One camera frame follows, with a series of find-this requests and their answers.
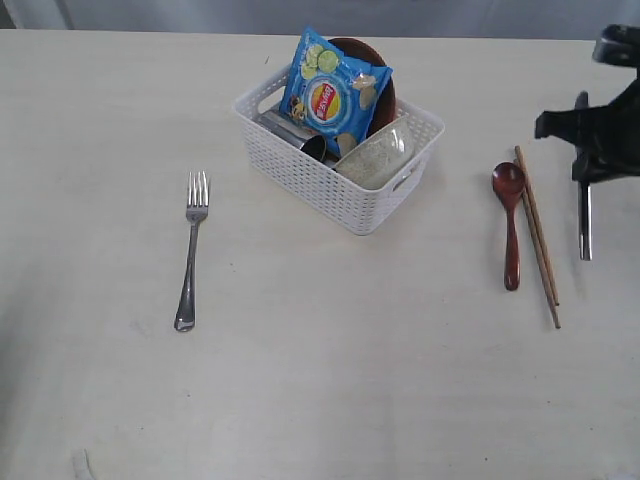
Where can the white plastic woven basket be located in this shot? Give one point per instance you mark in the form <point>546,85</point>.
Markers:
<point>358,210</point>

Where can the blue chips bag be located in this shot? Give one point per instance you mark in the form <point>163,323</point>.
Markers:
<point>332,92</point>

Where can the white backdrop curtain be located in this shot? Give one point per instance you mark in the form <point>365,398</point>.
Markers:
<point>471,18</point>

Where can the brown wooden chopstick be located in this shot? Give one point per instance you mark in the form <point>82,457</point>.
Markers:
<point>539,260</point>
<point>537,223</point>

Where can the silver metal fork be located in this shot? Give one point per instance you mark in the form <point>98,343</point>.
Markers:
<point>196,212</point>

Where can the dark red wooden spoon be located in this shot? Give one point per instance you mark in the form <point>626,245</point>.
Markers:
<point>508,183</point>

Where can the speckled white ceramic bowl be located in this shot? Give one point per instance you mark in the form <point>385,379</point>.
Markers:
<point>377,159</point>

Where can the silver table knife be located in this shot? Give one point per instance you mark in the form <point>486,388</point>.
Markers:
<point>584,220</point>

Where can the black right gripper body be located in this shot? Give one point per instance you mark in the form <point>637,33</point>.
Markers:
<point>606,137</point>

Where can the stainless steel cup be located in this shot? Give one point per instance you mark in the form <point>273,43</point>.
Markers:
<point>297,134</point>

